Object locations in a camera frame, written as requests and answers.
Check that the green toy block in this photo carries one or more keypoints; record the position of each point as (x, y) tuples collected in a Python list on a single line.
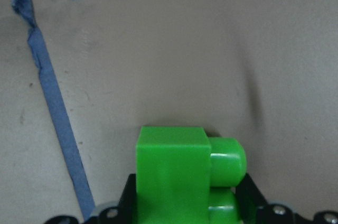
[(185, 176)]

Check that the brown paper table cover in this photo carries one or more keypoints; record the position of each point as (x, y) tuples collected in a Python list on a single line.
[(261, 71)]

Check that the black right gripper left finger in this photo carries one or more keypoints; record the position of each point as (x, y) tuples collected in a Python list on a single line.
[(124, 210)]

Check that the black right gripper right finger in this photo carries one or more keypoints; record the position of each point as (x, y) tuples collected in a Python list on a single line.
[(251, 201)]

